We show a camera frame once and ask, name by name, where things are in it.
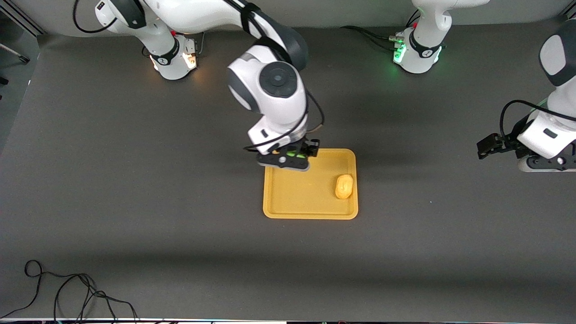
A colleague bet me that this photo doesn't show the black left arm base cables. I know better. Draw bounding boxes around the black left arm base cables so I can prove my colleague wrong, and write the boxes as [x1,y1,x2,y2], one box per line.
[340,9,422,51]

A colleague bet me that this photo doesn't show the dark grey table mat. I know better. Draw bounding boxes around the dark grey table mat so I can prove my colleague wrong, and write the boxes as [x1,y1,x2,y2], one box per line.
[0,18,576,321]

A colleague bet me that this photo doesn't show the black arm base cables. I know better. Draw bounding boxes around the black arm base cables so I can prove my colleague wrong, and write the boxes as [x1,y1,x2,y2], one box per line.
[340,9,422,51]
[171,29,206,59]

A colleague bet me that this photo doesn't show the black right arm base cables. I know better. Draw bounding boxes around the black right arm base cables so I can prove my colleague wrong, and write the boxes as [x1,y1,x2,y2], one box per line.
[171,29,206,59]

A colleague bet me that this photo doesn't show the aluminium frame rail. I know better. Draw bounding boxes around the aluminium frame rail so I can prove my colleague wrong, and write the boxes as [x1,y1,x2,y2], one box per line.
[0,0,46,37]

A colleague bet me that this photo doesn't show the thin black loose cable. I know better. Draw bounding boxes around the thin black loose cable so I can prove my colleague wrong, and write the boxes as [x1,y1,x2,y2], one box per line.
[0,260,139,323]

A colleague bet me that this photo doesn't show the yellow potato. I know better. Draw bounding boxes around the yellow potato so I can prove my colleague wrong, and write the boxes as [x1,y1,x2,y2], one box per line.
[335,174,354,200]

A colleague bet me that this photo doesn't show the yellow plastic tray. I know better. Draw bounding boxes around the yellow plastic tray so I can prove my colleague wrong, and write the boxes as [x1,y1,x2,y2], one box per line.
[263,148,359,220]

